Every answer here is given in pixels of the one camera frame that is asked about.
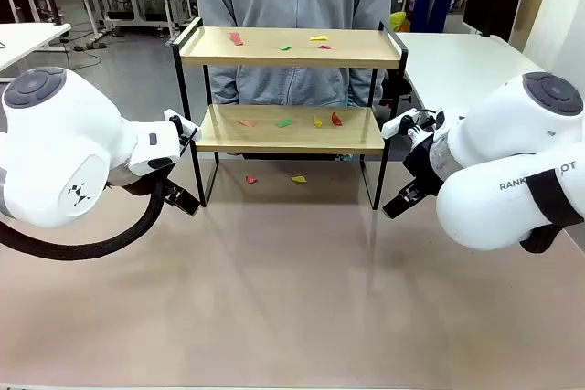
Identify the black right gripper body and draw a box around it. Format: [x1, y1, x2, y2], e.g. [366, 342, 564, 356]
[401, 133, 441, 191]

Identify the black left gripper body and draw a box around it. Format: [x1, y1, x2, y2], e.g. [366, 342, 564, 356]
[162, 178, 186, 206]

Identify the person right forearm grey sleeve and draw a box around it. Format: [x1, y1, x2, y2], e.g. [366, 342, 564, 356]
[209, 64, 242, 106]

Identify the person left forearm grey sleeve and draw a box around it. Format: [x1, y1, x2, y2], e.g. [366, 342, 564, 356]
[346, 68, 379, 109]

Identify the black office chair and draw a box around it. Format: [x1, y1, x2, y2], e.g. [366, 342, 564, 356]
[378, 70, 413, 112]

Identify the white table with round corner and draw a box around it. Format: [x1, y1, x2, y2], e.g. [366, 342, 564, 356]
[395, 32, 546, 113]

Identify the black monitor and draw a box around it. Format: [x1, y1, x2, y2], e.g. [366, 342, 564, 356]
[462, 0, 525, 43]

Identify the white side table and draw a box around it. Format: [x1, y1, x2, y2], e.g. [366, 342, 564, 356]
[0, 22, 73, 74]

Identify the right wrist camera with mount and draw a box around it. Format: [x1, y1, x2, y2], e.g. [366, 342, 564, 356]
[380, 108, 436, 140]

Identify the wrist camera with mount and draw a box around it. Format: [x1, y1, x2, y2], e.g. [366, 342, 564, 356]
[380, 108, 436, 140]
[163, 108, 203, 147]

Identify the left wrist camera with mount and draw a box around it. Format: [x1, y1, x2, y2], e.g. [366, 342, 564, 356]
[163, 108, 203, 147]

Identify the left arm black cable sleeve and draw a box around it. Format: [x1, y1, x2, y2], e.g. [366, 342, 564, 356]
[0, 178, 166, 262]

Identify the black velcro strap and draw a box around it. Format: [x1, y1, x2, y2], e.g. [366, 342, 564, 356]
[525, 169, 585, 227]

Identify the black floor cable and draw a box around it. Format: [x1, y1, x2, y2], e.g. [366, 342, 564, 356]
[58, 36, 104, 71]

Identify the black frame wooden shelf rack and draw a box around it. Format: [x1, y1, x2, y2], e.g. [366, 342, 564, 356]
[172, 16, 409, 211]

